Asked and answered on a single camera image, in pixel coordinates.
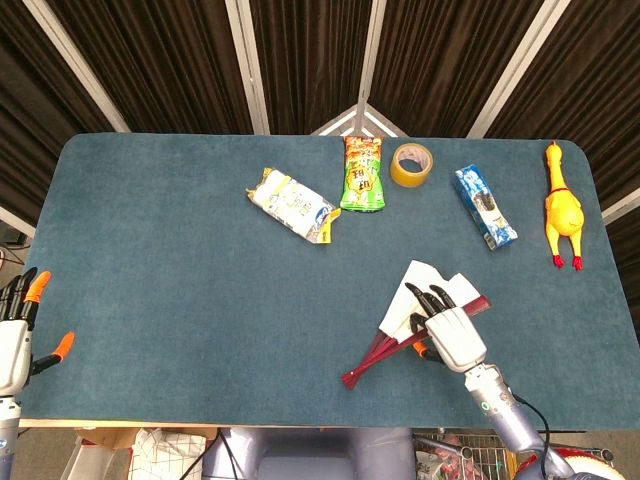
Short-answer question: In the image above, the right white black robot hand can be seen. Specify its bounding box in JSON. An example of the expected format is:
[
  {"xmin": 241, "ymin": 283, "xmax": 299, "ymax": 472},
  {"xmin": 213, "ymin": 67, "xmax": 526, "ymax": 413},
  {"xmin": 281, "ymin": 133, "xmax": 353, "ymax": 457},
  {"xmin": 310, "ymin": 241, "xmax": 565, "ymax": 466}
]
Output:
[{"xmin": 404, "ymin": 282, "xmax": 489, "ymax": 374}]

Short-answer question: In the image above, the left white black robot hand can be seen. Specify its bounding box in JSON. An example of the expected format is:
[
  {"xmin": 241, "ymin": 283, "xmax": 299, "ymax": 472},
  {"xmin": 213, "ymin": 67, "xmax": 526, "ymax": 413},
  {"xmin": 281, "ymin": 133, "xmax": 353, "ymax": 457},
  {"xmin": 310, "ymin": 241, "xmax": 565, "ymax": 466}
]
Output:
[{"xmin": 0, "ymin": 266, "xmax": 77, "ymax": 397}]

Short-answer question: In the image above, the red ribbed paper folding fan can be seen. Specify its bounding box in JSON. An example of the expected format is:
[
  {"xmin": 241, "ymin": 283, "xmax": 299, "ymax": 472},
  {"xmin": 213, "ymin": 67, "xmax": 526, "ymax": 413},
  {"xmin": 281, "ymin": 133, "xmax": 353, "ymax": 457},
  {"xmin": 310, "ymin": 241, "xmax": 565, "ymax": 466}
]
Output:
[{"xmin": 341, "ymin": 259, "xmax": 493, "ymax": 390}]

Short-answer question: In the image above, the blue cookie box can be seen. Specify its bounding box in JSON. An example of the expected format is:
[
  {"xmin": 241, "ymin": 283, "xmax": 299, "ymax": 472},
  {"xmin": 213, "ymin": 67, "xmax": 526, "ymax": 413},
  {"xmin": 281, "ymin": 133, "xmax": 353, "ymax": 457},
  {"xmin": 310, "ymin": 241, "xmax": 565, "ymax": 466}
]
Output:
[{"xmin": 453, "ymin": 164, "xmax": 519, "ymax": 251}]

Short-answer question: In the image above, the blue felt table mat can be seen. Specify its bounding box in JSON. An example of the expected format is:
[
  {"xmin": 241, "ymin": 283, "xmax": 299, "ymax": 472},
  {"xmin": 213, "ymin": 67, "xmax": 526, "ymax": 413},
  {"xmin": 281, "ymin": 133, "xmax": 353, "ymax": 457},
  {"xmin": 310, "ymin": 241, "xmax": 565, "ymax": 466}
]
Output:
[{"xmin": 13, "ymin": 131, "xmax": 640, "ymax": 431}]

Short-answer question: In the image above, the yellow rubber chicken toy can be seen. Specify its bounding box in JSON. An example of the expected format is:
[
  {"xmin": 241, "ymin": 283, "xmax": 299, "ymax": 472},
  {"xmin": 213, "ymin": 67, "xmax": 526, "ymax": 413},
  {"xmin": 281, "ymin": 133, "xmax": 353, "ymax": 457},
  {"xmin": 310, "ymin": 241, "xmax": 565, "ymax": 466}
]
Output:
[{"xmin": 543, "ymin": 140, "xmax": 586, "ymax": 272}]

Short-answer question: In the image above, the yellow packing tape roll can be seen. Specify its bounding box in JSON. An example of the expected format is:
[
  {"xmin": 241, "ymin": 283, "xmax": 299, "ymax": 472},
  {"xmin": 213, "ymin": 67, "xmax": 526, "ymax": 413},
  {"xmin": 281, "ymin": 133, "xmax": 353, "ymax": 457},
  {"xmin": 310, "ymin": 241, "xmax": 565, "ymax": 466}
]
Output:
[{"xmin": 389, "ymin": 142, "xmax": 435, "ymax": 190}]

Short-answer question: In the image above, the green orange snack packet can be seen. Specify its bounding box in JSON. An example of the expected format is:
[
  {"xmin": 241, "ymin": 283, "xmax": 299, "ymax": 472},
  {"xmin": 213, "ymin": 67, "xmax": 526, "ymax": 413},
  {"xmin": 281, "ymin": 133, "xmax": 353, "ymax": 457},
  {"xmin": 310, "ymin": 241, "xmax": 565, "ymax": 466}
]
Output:
[{"xmin": 339, "ymin": 135, "xmax": 388, "ymax": 214}]

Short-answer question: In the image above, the grey robot torso base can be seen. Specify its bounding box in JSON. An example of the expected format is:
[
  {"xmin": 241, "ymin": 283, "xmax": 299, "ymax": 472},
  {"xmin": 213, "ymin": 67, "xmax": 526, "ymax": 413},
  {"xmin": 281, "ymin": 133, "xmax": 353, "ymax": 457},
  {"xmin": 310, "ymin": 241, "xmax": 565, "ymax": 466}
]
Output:
[{"xmin": 202, "ymin": 426, "xmax": 417, "ymax": 480}]

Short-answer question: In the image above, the white checked bag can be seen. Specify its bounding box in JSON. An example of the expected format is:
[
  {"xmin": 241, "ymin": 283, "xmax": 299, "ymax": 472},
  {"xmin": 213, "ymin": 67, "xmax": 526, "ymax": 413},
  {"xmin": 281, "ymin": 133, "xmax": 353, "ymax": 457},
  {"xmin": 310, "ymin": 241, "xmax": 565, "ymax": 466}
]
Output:
[{"xmin": 130, "ymin": 427, "xmax": 207, "ymax": 480}]

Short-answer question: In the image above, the white yellow snack packet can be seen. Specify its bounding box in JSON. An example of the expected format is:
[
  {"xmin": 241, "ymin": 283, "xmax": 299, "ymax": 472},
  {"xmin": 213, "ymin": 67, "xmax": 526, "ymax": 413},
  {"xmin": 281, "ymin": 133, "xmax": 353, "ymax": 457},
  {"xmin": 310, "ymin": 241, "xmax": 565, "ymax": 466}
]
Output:
[{"xmin": 244, "ymin": 166, "xmax": 343, "ymax": 246}]

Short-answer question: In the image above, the wire metal basket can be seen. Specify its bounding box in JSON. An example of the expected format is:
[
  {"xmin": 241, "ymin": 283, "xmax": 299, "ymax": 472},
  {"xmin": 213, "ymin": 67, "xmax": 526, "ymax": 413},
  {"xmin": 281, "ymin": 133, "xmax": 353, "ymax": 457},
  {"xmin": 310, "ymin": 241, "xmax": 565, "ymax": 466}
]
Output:
[{"xmin": 412, "ymin": 428, "xmax": 521, "ymax": 480}]

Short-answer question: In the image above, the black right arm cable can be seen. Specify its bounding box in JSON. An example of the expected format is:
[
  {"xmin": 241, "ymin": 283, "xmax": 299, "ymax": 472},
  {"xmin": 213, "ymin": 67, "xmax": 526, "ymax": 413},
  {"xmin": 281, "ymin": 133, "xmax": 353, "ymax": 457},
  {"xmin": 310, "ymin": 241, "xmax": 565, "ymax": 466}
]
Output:
[{"xmin": 510, "ymin": 393, "xmax": 552, "ymax": 480}]

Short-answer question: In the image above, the white metal frame bar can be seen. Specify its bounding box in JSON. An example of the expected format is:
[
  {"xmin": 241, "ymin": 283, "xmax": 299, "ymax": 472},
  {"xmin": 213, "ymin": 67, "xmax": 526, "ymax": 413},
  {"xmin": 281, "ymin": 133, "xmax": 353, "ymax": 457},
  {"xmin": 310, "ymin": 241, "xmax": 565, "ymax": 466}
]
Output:
[
  {"xmin": 0, "ymin": 205, "xmax": 36, "ymax": 237},
  {"xmin": 602, "ymin": 187, "xmax": 640, "ymax": 225}
]

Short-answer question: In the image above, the white triangular frame bracket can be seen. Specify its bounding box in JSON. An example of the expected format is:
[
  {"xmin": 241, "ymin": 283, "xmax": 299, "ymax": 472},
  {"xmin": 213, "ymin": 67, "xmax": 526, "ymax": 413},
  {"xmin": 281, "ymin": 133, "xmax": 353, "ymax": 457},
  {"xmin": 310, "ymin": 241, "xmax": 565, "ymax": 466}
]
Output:
[{"xmin": 309, "ymin": 102, "xmax": 407, "ymax": 139}]

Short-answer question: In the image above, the white metal frame post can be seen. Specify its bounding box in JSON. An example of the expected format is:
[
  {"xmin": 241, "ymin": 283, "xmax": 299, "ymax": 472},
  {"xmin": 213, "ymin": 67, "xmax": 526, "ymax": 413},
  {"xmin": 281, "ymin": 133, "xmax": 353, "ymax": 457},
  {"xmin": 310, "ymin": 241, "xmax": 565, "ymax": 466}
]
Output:
[
  {"xmin": 466, "ymin": 0, "xmax": 572, "ymax": 140},
  {"xmin": 355, "ymin": 0, "xmax": 389, "ymax": 109},
  {"xmin": 224, "ymin": 0, "xmax": 272, "ymax": 135},
  {"xmin": 22, "ymin": 0, "xmax": 131, "ymax": 134}
]

